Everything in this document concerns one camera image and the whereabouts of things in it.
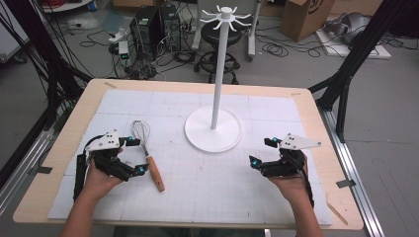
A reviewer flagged person's right hand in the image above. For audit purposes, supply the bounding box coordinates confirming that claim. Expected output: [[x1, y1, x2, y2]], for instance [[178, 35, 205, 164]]
[[268, 154, 311, 205]]

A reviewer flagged black round stool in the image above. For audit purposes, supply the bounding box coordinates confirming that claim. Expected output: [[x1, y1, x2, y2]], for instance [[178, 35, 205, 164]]
[[193, 22, 244, 85]]

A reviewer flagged white flat board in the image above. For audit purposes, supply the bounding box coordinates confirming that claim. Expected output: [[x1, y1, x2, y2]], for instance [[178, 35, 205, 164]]
[[315, 29, 393, 60]]

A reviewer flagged person's left hand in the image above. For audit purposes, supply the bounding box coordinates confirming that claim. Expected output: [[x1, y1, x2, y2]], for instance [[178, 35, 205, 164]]
[[81, 147, 125, 202]]

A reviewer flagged black coiled floor cable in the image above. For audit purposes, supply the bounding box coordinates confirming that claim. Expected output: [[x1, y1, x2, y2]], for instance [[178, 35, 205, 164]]
[[256, 32, 323, 59]]

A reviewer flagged white power strip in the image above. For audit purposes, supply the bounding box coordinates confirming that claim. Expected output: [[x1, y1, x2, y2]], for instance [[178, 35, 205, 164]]
[[108, 27, 131, 44]]

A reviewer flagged white power adapter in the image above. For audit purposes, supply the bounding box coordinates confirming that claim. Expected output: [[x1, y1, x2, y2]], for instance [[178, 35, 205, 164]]
[[117, 40, 130, 61]]

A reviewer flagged black computer tower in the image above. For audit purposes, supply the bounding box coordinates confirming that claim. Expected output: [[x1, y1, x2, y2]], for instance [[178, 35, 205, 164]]
[[128, 5, 166, 62]]

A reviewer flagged brown cardboard box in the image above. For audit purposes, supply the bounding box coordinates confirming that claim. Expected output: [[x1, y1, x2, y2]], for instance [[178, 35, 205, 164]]
[[280, 0, 338, 42]]

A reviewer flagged wire whisk with wooden handle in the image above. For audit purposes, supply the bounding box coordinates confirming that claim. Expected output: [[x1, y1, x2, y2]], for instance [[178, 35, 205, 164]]
[[129, 119, 166, 194]]

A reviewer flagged black metal frame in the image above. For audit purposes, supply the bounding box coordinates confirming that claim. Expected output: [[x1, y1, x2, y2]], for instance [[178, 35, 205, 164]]
[[308, 0, 407, 144], [0, 0, 94, 191]]

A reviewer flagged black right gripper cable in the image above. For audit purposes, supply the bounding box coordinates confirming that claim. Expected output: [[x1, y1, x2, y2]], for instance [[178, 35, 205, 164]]
[[295, 162, 316, 209]]

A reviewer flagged aluminium rail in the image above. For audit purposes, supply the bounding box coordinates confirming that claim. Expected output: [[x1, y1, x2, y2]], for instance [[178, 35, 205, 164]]
[[316, 106, 385, 237], [0, 107, 65, 216]]

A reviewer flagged white hook rack stand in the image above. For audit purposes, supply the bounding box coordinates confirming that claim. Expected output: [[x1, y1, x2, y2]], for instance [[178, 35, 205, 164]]
[[183, 4, 253, 154]]

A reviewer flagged grey bag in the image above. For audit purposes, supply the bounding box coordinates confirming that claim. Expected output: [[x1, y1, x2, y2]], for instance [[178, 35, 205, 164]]
[[323, 12, 373, 45]]

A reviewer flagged grey-fronted computer tower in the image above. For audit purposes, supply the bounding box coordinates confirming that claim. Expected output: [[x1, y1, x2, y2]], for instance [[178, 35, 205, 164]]
[[160, 4, 183, 52]]

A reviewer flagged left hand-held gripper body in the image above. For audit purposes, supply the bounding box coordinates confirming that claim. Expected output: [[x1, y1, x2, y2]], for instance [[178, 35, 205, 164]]
[[84, 129, 136, 183]]

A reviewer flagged white stand leg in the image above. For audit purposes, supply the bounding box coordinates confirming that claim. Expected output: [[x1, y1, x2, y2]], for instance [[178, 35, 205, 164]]
[[191, 0, 204, 51], [246, 0, 264, 62]]

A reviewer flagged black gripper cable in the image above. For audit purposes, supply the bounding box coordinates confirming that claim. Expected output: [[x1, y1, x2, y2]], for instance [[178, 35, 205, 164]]
[[72, 133, 107, 202], [295, 162, 316, 209]]

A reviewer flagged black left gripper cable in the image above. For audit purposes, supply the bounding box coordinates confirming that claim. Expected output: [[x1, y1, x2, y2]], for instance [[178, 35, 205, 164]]
[[72, 133, 107, 202]]

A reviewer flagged flat wooden stick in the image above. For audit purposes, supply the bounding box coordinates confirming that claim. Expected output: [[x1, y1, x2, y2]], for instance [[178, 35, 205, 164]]
[[325, 201, 349, 227]]

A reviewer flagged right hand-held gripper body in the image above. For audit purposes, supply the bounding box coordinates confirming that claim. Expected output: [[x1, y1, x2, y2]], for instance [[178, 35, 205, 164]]
[[259, 132, 322, 179]]

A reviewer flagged white gridded mat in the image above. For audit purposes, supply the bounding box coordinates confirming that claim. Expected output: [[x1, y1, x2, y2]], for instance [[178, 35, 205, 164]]
[[46, 89, 334, 227]]

